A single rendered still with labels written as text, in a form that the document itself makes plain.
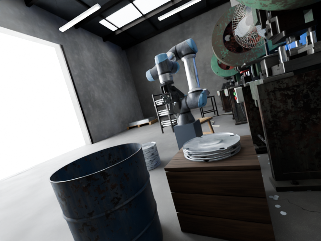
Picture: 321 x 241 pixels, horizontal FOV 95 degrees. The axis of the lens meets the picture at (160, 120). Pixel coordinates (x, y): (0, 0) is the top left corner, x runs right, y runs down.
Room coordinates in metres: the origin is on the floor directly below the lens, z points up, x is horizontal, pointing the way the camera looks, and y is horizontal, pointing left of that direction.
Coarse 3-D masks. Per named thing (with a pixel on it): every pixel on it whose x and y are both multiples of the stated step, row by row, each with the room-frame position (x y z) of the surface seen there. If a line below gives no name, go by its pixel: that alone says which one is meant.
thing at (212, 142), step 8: (208, 136) 0.87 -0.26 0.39; (216, 136) 0.83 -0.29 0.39; (224, 136) 0.79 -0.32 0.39; (232, 136) 0.75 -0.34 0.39; (184, 144) 0.83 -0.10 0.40; (192, 144) 0.80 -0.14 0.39; (200, 144) 0.75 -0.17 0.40; (208, 144) 0.71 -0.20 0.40; (216, 144) 0.70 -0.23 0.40; (224, 144) 0.67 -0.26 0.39; (232, 144) 0.65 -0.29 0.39; (192, 152) 0.68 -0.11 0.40; (200, 152) 0.65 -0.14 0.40; (208, 152) 0.63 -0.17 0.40
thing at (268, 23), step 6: (288, 12) 0.91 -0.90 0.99; (294, 12) 0.90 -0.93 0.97; (300, 12) 0.89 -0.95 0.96; (276, 18) 0.94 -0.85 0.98; (282, 18) 0.93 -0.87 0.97; (288, 18) 0.92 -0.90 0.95; (294, 18) 0.91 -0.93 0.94; (300, 18) 0.90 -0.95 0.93; (270, 24) 0.97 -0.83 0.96; (276, 24) 0.96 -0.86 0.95; (282, 24) 0.93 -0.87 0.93; (288, 24) 0.92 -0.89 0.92; (294, 24) 0.91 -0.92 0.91; (300, 24) 0.90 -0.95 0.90; (270, 30) 0.97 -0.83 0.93; (276, 30) 0.96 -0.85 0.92; (282, 30) 0.93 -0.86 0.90; (270, 36) 0.99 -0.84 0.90; (276, 36) 1.00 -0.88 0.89
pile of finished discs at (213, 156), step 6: (240, 144) 0.69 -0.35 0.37; (222, 150) 0.62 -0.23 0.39; (228, 150) 0.63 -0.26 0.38; (234, 150) 0.64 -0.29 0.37; (186, 156) 0.73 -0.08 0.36; (192, 156) 0.69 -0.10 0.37; (198, 156) 0.66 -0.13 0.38; (204, 156) 0.68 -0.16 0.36; (210, 156) 0.63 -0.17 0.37; (216, 156) 0.62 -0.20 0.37; (222, 156) 0.62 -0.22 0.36; (228, 156) 0.62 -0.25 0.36
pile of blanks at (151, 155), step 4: (152, 148) 1.62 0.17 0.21; (156, 148) 1.66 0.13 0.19; (144, 152) 1.55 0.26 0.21; (148, 152) 1.57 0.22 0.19; (152, 152) 1.59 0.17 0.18; (156, 152) 1.67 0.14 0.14; (144, 156) 1.55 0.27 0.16; (148, 156) 1.56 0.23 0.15; (152, 156) 1.58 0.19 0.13; (156, 156) 1.62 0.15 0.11; (148, 160) 1.56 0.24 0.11; (152, 160) 1.57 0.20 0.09; (156, 160) 1.60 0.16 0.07; (148, 164) 1.55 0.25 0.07; (152, 164) 1.57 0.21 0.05; (156, 164) 1.61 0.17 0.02; (148, 168) 1.55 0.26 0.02; (152, 168) 1.56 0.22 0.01
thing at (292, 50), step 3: (303, 45) 0.90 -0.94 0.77; (291, 48) 0.92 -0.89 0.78; (294, 48) 0.91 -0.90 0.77; (297, 48) 0.91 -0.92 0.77; (300, 48) 0.90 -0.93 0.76; (291, 51) 0.92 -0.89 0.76; (294, 51) 0.92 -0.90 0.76; (297, 51) 0.91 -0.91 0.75; (288, 54) 0.95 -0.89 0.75; (291, 54) 0.92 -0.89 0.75; (294, 54) 0.92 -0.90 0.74
